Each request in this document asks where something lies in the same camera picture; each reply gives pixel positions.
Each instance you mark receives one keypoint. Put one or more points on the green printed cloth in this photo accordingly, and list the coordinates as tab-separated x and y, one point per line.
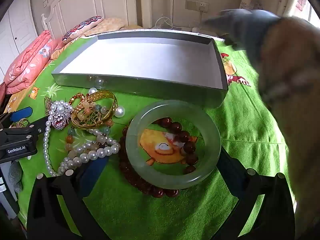
250	130

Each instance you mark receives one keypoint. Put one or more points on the white wooden headboard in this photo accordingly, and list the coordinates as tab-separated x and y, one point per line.
82	2

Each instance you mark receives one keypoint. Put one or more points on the pale green jade bangle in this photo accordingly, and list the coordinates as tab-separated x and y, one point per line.
132	145

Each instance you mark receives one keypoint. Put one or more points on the person's left hand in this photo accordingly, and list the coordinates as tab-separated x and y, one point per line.
15	173

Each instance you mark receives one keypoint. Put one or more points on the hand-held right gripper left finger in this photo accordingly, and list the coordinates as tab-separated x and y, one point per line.
96	172

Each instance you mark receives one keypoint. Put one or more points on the grey cardboard box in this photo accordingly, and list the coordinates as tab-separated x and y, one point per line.
150	55

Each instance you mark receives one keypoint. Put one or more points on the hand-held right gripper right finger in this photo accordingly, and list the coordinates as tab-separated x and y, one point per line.
227	165

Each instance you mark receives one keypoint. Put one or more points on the yellow pillow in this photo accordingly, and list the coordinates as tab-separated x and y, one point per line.
110	25

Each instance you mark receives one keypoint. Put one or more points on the white wardrobe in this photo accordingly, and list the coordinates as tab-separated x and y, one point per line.
17	25

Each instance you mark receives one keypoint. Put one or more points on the pink floral quilt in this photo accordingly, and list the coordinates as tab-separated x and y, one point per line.
27	60

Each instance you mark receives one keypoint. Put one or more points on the embroidered pillow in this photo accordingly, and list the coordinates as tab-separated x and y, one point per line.
82	27

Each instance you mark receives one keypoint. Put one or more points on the another person's forearm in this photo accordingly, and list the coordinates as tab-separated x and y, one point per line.
295	92

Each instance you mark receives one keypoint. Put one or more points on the silver rhinestone pearl brooch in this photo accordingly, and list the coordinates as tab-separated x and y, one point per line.
60	109

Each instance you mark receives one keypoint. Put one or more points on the white power strip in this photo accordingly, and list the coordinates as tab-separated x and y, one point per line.
190	28

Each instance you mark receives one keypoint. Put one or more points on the gold bangle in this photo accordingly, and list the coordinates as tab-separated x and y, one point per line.
105	95

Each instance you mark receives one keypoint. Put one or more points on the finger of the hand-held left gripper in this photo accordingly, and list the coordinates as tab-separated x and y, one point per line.
22	113
40	126

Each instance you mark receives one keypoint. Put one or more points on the white pearl earring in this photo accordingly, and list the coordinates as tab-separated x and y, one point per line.
93	90
120	111

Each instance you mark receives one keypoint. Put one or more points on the gold filigree hair ornament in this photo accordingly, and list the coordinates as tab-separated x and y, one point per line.
48	103

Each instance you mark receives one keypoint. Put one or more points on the wall socket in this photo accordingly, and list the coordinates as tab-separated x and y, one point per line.
197	5

